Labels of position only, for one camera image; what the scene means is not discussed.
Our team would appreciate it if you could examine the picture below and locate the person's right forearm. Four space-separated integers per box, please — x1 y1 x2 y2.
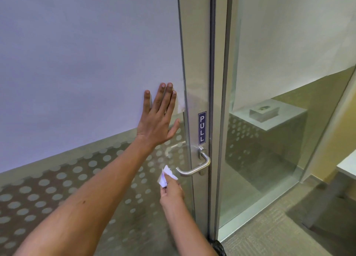
163 202 219 256

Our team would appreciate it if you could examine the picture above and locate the fixed glass wall panel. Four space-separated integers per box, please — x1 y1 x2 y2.
218 0 356 235

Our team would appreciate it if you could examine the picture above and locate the person's left hand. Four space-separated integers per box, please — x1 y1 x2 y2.
136 82 181 148

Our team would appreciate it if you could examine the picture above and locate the white tissue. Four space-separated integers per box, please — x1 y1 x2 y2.
158 165 179 188

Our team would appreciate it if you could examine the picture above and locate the person's right hand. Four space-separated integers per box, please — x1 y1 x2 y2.
159 172 185 211

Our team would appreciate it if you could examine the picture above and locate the white tissue box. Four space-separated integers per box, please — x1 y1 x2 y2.
249 103 280 123

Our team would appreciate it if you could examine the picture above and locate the person's left forearm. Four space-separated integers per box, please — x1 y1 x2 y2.
12 135 157 256

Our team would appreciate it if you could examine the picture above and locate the steel lever door handle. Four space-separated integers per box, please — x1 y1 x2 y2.
175 146 211 177

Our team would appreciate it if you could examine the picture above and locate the grey metal door frame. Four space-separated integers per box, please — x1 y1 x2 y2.
209 0 235 241

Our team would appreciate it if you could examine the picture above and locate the frosted dotted glass door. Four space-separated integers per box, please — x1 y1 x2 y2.
0 0 215 256

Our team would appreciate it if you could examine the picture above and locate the blue door sign sticker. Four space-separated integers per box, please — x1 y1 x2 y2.
198 111 207 146

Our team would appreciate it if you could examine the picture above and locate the black shoe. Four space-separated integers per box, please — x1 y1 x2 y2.
209 239 225 256

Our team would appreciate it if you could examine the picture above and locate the white table top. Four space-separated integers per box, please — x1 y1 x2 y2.
336 149 356 179

